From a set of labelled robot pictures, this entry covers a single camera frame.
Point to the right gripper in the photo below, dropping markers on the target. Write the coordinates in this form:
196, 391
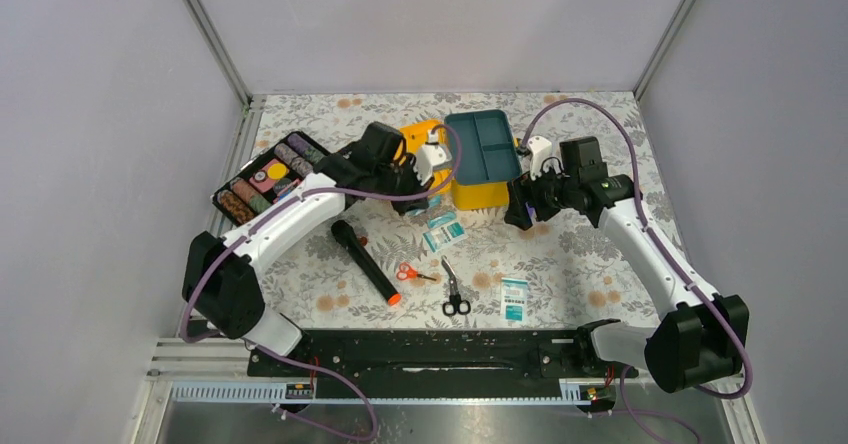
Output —
527, 190

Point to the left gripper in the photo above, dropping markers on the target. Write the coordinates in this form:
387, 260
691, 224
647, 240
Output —
402, 206

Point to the yellow plastic kit box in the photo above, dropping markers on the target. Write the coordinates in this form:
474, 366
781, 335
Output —
468, 194

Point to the teal plastic tray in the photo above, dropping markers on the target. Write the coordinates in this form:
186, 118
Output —
495, 142

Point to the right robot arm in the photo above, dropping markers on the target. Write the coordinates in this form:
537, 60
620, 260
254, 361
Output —
701, 334

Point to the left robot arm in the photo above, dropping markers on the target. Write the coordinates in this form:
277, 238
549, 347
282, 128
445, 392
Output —
222, 279

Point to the purple cylindrical tube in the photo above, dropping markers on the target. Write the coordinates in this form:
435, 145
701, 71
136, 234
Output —
526, 218

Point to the teal gauze packet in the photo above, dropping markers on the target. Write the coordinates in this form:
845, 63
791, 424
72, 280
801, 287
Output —
443, 232

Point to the black flashlight orange tip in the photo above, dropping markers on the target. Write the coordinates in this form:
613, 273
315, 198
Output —
346, 237

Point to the teal dressing packet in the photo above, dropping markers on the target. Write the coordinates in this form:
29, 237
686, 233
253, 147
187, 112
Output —
514, 296

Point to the black bandage shears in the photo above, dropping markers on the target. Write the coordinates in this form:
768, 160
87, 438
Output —
455, 303

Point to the black poker chip case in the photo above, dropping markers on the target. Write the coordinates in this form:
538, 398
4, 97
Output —
268, 177

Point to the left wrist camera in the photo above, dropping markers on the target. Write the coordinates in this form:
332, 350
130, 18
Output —
433, 163

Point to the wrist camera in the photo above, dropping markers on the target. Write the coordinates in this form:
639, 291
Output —
539, 150
433, 163

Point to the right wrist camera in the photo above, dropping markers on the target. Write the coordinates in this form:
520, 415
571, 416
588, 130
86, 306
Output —
539, 150

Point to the orange handled small scissors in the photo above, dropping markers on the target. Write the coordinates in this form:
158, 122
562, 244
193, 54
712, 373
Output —
406, 272

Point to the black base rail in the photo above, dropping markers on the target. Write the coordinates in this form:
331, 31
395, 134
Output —
438, 366

